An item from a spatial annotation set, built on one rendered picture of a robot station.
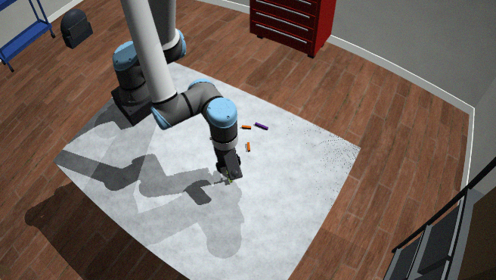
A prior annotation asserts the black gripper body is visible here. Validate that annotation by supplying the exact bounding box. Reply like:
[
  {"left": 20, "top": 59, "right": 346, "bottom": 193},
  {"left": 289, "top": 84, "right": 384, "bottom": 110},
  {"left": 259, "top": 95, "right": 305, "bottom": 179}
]
[{"left": 214, "top": 148, "right": 225, "bottom": 167}]

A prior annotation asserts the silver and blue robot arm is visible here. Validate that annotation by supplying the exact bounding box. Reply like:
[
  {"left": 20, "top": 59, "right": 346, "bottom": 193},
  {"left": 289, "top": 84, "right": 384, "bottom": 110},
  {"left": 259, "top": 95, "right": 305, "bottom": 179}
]
[{"left": 113, "top": 0, "right": 243, "bottom": 181}]

